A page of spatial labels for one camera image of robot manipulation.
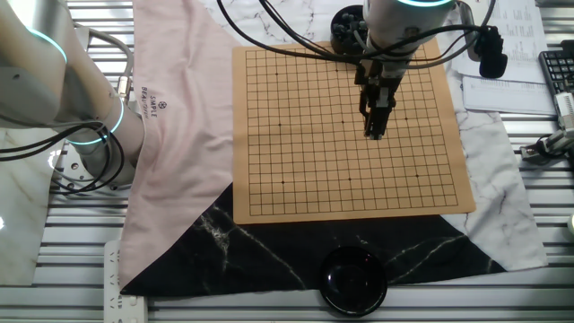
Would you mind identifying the pink cloth with print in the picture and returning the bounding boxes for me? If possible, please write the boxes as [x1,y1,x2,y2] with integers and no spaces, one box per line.
[118,0,242,291]

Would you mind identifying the white power strip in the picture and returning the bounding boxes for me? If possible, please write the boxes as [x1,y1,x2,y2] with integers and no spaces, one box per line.
[103,240,149,323]

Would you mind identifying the silver ribbed handheld device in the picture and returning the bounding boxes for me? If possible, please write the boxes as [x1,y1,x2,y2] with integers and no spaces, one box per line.
[553,92,574,138]

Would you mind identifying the grey robot base hose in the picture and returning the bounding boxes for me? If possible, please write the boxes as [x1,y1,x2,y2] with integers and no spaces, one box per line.
[87,27,135,99]

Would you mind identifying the silver camera mount bracket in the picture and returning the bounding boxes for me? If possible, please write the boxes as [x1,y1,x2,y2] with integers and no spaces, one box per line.
[456,0,482,63]

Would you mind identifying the black marble pattern cloth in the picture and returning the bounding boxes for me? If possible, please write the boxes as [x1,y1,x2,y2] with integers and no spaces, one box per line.
[120,181,508,298]

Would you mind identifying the grey metal clamp bracket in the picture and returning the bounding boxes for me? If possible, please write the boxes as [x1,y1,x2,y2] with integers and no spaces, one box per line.
[519,129,574,163]

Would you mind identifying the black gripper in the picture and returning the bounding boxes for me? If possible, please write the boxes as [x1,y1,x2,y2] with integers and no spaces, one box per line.
[353,57,405,142]

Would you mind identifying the beige marble pattern sheet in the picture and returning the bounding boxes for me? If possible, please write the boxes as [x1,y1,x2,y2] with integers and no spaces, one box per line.
[0,123,65,287]

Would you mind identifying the black computer keyboard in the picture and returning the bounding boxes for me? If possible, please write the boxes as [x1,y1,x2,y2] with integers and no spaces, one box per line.
[537,39,574,98]

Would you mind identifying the tan Go board mat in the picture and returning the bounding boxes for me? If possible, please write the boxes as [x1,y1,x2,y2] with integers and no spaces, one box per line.
[231,35,477,225]

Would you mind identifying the black bowl of Go stones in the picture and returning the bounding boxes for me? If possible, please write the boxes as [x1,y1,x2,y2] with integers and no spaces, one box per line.
[330,4,374,57]

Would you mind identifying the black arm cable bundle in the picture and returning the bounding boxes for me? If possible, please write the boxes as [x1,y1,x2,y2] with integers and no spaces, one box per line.
[0,0,497,195]

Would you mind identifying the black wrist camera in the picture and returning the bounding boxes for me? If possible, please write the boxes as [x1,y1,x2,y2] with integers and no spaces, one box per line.
[474,25,509,80]

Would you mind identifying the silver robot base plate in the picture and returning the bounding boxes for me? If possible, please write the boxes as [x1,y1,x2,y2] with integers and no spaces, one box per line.
[49,142,135,199]

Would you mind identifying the printed paper sheet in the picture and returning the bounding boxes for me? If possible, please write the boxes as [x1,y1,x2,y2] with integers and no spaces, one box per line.
[461,74,558,117]
[450,0,549,85]

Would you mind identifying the empty black bowl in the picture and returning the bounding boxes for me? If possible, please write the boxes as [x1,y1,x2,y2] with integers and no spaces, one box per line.
[318,245,389,318]

